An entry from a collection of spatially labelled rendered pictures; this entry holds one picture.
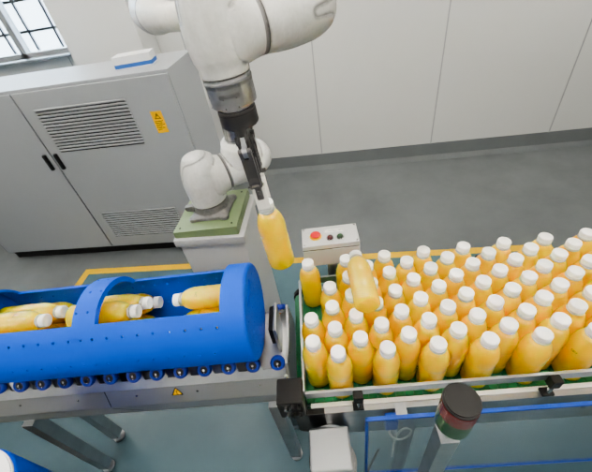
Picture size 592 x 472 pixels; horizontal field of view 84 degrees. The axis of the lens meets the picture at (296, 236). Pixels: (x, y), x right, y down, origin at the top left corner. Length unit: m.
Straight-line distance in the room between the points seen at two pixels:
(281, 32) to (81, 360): 0.93
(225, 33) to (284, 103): 2.95
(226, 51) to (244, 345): 0.66
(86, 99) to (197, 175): 1.38
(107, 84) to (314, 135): 2.01
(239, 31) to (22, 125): 2.49
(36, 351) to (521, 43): 3.84
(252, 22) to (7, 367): 1.07
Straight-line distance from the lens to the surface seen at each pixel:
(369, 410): 1.06
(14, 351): 1.21
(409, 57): 3.53
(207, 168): 1.39
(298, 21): 0.68
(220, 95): 0.65
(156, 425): 2.25
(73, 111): 2.73
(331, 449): 1.06
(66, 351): 1.11
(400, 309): 0.97
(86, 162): 2.90
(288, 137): 3.69
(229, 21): 0.62
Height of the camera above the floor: 1.88
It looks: 41 degrees down
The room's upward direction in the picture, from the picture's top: 10 degrees counter-clockwise
